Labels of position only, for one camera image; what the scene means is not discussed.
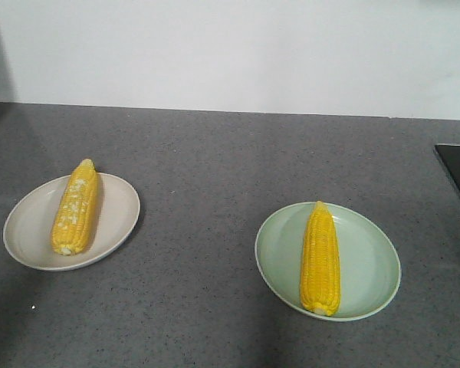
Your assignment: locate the yellow corn cob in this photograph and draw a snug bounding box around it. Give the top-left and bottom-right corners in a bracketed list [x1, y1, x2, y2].
[51, 159, 99, 256]
[299, 201, 341, 317]

